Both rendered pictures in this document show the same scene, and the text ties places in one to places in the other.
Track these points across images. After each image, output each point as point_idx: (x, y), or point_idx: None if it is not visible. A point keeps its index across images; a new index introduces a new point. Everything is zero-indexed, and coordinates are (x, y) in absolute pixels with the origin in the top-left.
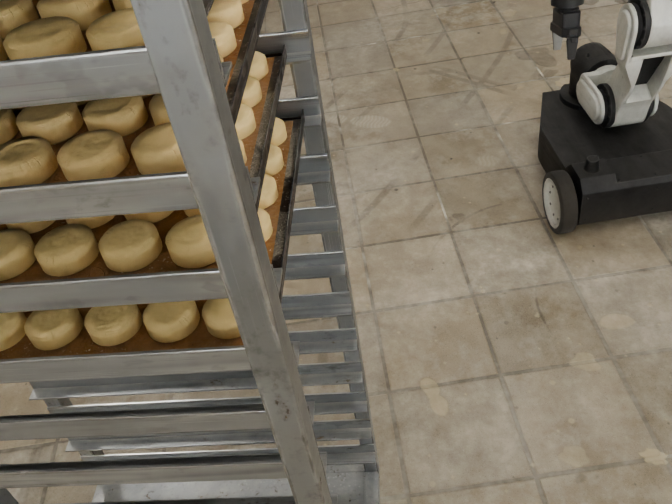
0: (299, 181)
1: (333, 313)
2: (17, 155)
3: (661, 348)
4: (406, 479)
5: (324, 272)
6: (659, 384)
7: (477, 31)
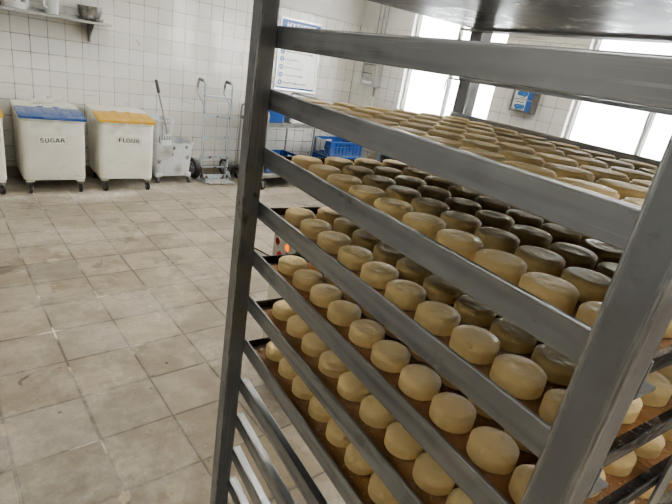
0: (252, 390)
1: (238, 486)
2: None
3: (19, 503)
4: None
5: (241, 456)
6: (58, 500)
7: None
